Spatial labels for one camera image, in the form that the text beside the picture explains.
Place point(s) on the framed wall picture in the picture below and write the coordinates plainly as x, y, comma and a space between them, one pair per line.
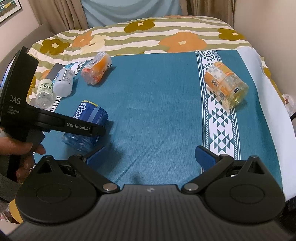
8, 8

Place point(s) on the teal patterned table mat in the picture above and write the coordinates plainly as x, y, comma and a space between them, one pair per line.
159, 110

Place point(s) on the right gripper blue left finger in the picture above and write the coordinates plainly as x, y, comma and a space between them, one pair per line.
96, 158

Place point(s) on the green label clear cup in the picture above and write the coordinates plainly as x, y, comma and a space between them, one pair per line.
44, 96

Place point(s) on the person's left hand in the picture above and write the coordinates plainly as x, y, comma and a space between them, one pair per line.
10, 146

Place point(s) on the left beige curtain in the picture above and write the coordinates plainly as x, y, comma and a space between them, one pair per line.
59, 15

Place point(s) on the orange clear plastic cup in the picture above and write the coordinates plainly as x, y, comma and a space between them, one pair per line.
94, 70

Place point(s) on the right beige curtain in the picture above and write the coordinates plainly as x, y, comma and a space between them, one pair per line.
220, 9

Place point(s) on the white blue label cup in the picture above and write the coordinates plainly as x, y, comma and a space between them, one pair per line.
63, 82

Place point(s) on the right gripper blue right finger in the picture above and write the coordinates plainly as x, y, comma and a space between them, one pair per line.
206, 158

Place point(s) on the grey laptop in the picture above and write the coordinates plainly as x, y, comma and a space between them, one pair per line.
54, 71

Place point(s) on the beige curtain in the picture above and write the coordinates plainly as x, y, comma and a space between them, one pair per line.
220, 9
59, 15

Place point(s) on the light blue hanging cloth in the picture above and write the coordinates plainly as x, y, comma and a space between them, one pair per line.
103, 13

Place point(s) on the floral striped bed quilt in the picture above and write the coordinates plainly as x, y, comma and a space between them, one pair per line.
166, 34

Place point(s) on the grey bed headboard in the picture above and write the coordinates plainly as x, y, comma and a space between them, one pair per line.
40, 33

